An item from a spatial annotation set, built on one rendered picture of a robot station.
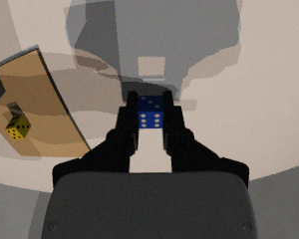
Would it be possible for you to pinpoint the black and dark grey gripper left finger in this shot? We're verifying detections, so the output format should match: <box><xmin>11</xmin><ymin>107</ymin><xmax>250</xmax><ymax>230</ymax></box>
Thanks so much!
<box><xmin>52</xmin><ymin>91</ymin><xmax>139</xmax><ymax>188</ymax></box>

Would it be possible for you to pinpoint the tan mat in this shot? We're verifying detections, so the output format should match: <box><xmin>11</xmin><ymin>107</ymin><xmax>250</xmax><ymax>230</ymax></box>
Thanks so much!
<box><xmin>0</xmin><ymin>48</ymin><xmax>91</xmax><ymax>157</ymax></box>

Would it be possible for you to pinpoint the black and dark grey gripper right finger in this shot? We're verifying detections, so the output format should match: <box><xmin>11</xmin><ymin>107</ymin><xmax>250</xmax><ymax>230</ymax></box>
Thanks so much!
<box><xmin>162</xmin><ymin>91</ymin><xmax>249</xmax><ymax>190</ymax></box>

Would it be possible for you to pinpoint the yellow die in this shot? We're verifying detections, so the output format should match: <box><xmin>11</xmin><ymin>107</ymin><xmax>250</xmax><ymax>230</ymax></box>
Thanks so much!
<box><xmin>5</xmin><ymin>115</ymin><xmax>31</xmax><ymax>140</ymax></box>

